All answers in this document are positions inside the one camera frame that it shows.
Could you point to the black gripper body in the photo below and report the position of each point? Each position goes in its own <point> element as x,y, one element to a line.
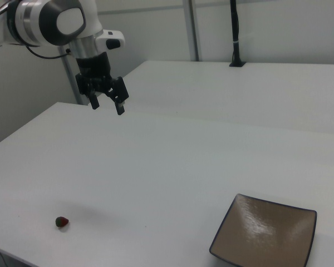
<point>94,66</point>

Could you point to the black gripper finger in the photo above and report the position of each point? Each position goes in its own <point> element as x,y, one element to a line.
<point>119,94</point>
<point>94,102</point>

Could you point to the small red green strawberry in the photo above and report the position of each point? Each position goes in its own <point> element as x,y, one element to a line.
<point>62,221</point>

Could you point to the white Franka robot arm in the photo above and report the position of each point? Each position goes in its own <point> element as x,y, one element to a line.
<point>39,25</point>

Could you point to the square brown ceramic plate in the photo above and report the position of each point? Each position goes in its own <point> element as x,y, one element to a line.
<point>264,233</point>

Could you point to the black pole with base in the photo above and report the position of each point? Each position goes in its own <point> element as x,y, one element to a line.
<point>235,33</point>

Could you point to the vertical metal frame post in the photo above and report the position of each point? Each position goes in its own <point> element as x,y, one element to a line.
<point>193,30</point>

